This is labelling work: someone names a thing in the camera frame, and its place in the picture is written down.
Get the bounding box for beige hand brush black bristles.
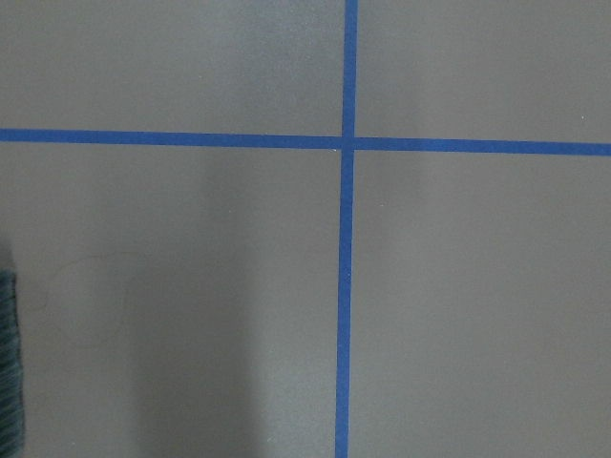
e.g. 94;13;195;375
1;270;25;458

